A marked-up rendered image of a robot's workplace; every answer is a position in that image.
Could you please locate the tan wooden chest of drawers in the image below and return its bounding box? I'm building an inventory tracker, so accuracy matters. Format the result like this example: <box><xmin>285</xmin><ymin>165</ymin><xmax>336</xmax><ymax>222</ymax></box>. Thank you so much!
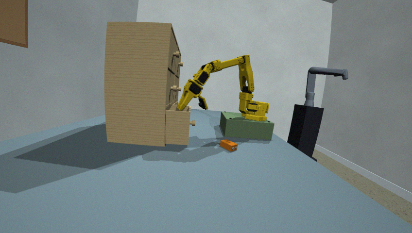
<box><xmin>104</xmin><ymin>22</ymin><xmax>180</xmax><ymax>147</ymax></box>

